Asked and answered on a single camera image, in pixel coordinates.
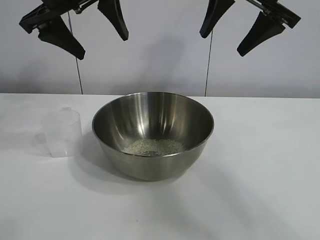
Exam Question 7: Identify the clear plastic measuring cup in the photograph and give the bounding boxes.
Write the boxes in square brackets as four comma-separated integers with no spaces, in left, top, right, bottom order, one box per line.
[39,106,82,159]

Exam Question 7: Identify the stainless steel mixing bowl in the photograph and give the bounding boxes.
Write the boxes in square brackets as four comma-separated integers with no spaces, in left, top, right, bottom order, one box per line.
[91,91,216,182]

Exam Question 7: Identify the white rice grains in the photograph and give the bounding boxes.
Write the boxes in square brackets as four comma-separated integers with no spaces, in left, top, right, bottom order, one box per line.
[122,139,188,157]

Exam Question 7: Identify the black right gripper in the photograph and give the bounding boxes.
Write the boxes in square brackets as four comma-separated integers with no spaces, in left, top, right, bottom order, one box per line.
[199,0,302,58]

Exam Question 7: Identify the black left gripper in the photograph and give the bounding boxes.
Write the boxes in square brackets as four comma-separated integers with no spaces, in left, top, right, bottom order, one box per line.
[18,0,130,61]

